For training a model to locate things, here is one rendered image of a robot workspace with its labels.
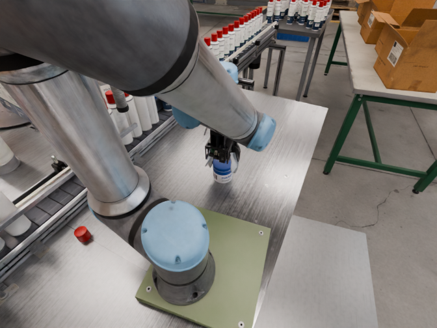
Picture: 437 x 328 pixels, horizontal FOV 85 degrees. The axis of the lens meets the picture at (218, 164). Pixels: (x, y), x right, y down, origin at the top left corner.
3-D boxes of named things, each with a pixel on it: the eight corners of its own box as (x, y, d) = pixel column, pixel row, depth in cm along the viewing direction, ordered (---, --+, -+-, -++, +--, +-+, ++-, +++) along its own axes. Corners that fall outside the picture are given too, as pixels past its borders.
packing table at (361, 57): (320, 72, 351) (339, 10, 297) (380, 79, 333) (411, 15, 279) (317, 176, 200) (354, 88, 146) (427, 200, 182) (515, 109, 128)
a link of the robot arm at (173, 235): (184, 299, 46) (177, 276, 36) (136, 257, 51) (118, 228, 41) (220, 249, 53) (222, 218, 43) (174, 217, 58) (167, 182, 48)
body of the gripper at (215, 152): (204, 161, 73) (202, 127, 65) (213, 143, 79) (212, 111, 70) (228, 166, 71) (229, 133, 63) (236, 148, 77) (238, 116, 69)
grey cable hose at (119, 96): (123, 106, 74) (99, 30, 59) (132, 109, 72) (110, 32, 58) (114, 111, 71) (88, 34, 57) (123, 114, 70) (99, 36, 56)
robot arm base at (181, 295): (170, 233, 65) (165, 215, 58) (222, 251, 62) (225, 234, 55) (141, 291, 55) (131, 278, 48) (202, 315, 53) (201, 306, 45)
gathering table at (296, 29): (263, 84, 321) (274, 2, 257) (310, 95, 301) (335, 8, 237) (242, 110, 274) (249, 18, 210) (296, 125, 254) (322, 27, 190)
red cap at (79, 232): (78, 233, 69) (73, 227, 67) (91, 230, 70) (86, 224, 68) (77, 243, 67) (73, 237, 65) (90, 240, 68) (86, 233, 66)
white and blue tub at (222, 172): (216, 167, 89) (216, 153, 84) (235, 172, 87) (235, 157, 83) (210, 181, 84) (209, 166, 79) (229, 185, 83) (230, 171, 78)
